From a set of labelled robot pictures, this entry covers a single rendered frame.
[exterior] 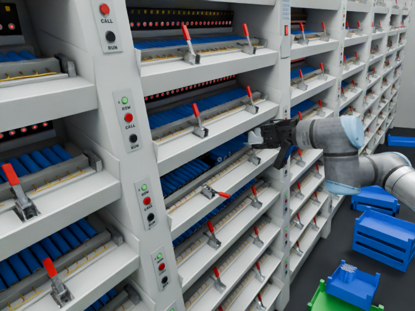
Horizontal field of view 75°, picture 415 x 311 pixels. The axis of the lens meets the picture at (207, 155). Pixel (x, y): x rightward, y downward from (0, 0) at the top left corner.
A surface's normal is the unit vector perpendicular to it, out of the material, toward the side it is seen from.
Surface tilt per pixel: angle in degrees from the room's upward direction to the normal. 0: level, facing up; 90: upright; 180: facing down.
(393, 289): 0
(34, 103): 109
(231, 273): 19
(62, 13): 90
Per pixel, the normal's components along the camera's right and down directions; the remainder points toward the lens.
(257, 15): -0.64, 0.35
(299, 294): -0.11, -0.92
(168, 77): 0.76, 0.45
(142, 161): 0.76, 0.16
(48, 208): 0.15, -0.82
